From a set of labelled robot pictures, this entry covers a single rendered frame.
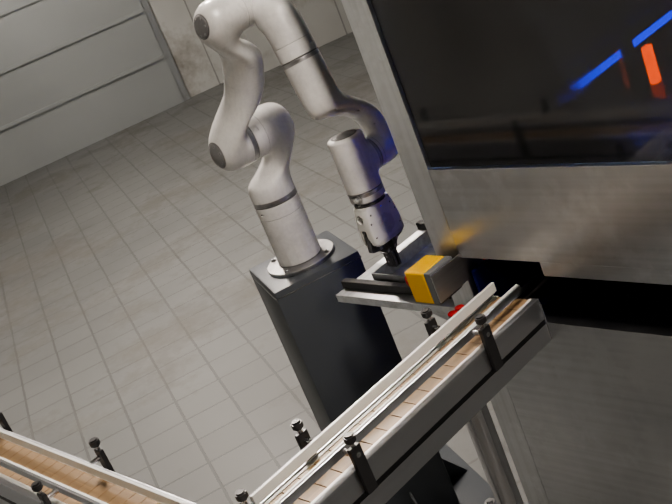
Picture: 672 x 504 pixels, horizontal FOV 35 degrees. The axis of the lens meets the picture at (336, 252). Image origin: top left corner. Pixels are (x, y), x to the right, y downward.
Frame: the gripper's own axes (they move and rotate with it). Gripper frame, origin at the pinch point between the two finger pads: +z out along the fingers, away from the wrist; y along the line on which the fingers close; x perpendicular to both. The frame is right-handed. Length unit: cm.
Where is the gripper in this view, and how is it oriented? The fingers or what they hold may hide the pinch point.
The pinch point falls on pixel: (392, 257)
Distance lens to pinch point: 249.8
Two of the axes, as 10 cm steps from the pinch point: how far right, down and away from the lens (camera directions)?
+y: 6.7, -5.0, 5.5
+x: -6.5, -0.3, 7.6
